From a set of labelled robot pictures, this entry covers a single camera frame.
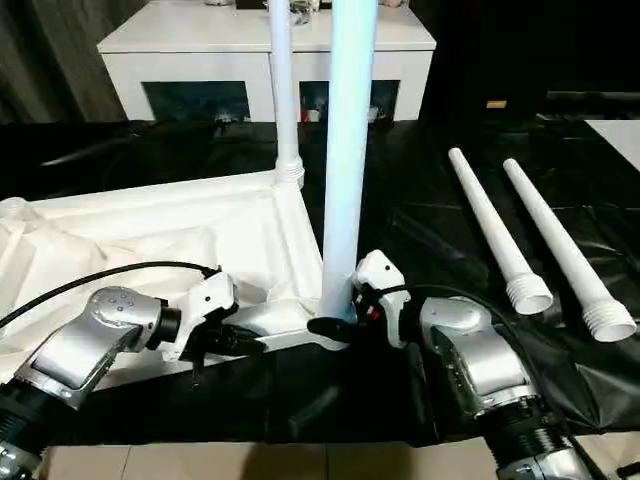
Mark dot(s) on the white flat board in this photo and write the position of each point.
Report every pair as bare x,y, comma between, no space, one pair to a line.
617,142

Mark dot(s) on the white plastic table top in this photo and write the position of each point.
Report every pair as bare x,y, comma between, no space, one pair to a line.
150,230

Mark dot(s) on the grey curtain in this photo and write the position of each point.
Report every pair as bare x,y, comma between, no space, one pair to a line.
50,55

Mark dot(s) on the white plastic table leg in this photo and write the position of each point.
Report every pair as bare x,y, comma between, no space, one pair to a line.
490,225
560,250
347,175
286,100

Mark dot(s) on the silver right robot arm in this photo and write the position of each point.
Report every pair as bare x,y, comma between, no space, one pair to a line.
480,360

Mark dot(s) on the small black box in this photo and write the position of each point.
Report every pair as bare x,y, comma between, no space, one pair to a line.
252,4

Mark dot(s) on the small yellow object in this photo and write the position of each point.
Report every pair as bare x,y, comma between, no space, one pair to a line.
496,104

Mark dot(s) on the black mat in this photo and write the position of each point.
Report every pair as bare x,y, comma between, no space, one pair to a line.
350,400

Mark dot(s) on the white cabinet with glass doors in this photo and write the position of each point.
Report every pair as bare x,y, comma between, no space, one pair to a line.
200,50

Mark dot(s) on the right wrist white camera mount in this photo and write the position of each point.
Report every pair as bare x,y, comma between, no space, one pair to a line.
382,280

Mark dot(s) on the small silver object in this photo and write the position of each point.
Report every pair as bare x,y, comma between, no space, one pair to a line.
217,2

